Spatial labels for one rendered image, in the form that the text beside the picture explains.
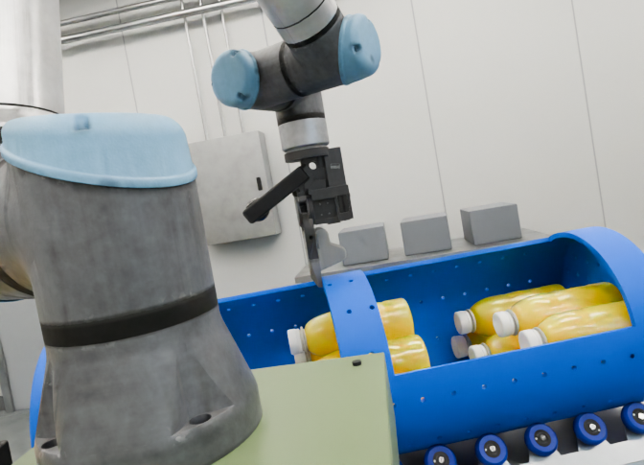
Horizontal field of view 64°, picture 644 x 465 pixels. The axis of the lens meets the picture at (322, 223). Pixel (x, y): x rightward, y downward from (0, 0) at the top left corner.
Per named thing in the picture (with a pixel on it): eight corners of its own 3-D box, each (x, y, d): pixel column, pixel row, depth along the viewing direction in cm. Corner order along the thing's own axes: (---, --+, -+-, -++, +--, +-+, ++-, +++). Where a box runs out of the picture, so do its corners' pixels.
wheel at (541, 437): (564, 452, 72) (560, 455, 74) (552, 419, 75) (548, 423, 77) (533, 456, 72) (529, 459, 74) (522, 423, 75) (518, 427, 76)
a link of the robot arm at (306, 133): (278, 123, 76) (277, 130, 84) (283, 153, 76) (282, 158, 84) (328, 115, 77) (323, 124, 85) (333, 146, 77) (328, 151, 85)
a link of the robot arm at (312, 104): (251, 55, 78) (285, 62, 85) (264, 127, 78) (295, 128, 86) (292, 38, 74) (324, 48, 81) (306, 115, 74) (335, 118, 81)
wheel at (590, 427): (580, 405, 76) (575, 408, 78) (573, 433, 74) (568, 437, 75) (611, 419, 75) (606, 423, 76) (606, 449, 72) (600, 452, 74)
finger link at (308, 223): (319, 259, 77) (310, 199, 76) (309, 261, 76) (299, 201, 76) (317, 256, 81) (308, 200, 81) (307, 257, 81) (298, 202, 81)
